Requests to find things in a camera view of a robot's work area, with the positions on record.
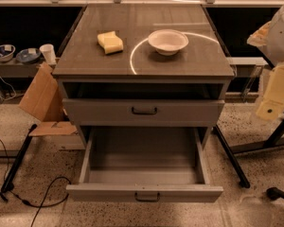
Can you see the grey drawer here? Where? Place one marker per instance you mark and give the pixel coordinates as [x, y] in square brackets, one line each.
[143, 112]
[144, 165]

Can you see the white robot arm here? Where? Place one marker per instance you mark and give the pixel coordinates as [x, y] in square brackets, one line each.
[269, 39]

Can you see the grey drawer cabinet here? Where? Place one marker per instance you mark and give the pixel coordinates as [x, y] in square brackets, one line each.
[200, 71]

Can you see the grey top drawer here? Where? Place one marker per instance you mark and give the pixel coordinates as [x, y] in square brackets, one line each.
[143, 112]

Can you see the white bowl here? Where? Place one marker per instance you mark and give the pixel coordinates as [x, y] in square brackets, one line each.
[168, 42]

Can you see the yellow sponge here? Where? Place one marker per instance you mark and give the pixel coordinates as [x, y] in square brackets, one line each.
[110, 42]

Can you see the brown cardboard box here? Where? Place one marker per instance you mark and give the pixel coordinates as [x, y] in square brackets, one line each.
[43, 101]

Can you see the white paper cup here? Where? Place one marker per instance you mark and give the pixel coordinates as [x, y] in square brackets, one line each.
[49, 54]

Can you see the blue bowl right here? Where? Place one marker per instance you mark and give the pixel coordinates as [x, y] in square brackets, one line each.
[28, 56]

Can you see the blue bowl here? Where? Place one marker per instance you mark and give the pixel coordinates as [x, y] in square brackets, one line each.
[28, 56]
[6, 52]

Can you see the blue bowl left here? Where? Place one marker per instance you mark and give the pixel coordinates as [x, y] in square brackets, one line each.
[6, 52]

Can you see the black caster foot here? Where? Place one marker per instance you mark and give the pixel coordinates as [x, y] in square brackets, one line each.
[274, 193]

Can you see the black right frame leg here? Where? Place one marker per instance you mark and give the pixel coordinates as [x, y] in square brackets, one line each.
[233, 160]

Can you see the black frame leg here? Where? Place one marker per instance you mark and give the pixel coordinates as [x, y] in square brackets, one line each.
[8, 185]
[233, 160]

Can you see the black left frame leg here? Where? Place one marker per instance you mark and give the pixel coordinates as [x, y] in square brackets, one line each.
[8, 185]

